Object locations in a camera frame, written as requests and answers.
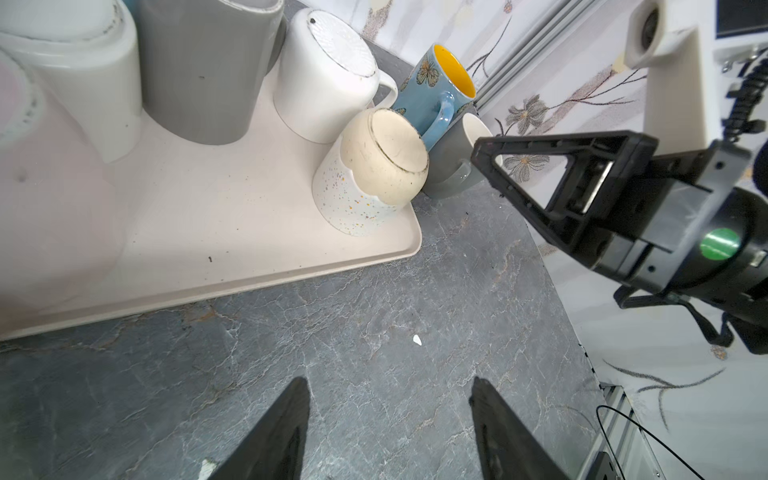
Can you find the white round mug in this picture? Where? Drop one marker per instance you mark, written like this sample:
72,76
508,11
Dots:
327,74

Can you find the blue butterfly mug yellow inside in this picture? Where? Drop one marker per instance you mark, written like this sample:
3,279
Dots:
434,94

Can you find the tall grey mug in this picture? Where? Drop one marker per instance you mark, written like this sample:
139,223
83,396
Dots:
203,63

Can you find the small grey mug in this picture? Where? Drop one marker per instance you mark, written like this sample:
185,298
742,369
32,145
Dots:
451,170

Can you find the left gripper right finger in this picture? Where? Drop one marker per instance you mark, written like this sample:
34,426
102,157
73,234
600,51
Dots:
506,448

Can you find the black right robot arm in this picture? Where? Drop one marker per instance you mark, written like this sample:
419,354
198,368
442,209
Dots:
740,295

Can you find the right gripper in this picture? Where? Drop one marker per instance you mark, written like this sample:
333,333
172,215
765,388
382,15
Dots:
679,224

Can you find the pink mug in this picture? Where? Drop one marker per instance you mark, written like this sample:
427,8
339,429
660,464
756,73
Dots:
61,229

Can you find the beige plastic tray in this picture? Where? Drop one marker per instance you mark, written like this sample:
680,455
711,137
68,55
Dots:
207,221

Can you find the cream speckled mug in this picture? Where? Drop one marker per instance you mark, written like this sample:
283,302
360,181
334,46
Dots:
374,169

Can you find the small cream white mug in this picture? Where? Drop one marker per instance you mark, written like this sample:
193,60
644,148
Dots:
86,52

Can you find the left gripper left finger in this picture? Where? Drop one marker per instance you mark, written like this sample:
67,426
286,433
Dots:
274,448

